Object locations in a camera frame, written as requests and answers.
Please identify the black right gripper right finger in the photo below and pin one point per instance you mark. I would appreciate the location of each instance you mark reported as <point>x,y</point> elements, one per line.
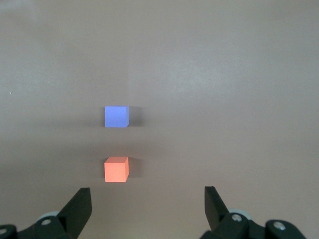
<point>215,211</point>

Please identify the orange foam block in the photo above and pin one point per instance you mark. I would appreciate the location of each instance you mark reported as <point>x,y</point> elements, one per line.
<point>114,173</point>

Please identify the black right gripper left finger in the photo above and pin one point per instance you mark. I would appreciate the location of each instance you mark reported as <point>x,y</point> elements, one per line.
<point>74,214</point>

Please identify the purple foam block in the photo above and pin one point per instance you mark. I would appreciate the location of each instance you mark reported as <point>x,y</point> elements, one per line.
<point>115,117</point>

